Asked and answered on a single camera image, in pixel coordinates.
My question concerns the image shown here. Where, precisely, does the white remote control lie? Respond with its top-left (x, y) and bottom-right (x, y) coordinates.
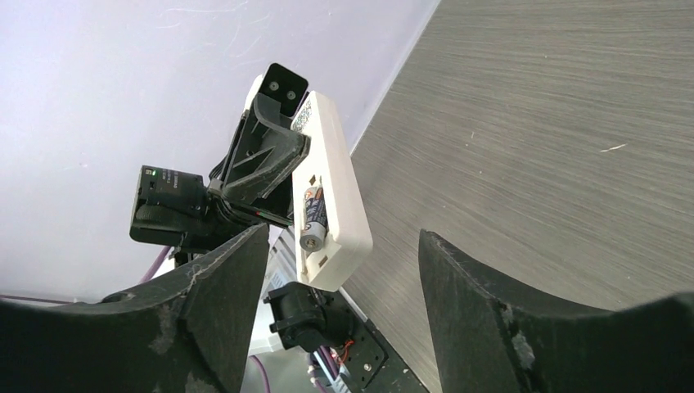
top-left (291, 91), bottom-right (373, 291)

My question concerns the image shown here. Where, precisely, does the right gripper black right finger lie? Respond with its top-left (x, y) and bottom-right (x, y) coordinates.
top-left (418, 230), bottom-right (693, 392)

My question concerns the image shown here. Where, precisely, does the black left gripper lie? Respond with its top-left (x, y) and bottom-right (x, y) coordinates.
top-left (209, 93), bottom-right (310, 227)

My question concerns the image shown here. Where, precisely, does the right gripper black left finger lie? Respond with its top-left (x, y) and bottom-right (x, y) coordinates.
top-left (1, 224), bottom-right (268, 392)

